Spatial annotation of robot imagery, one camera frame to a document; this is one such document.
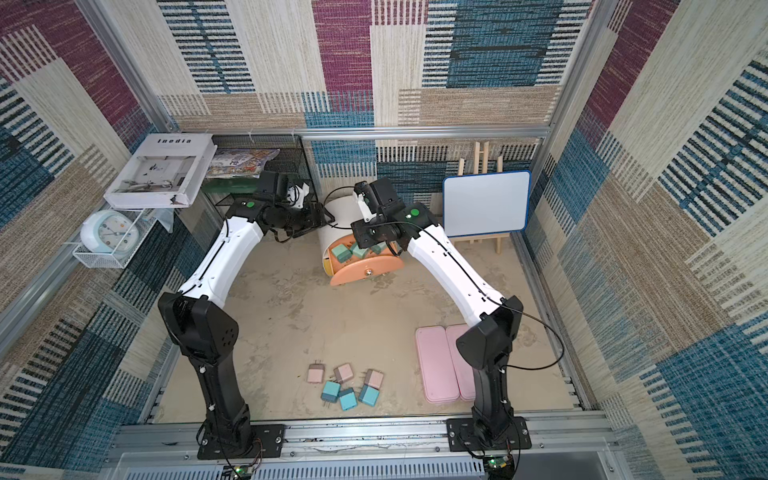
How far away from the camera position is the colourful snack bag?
0.83 meters

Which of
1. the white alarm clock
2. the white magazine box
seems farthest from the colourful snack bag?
the white alarm clock

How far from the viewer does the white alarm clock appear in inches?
24.8
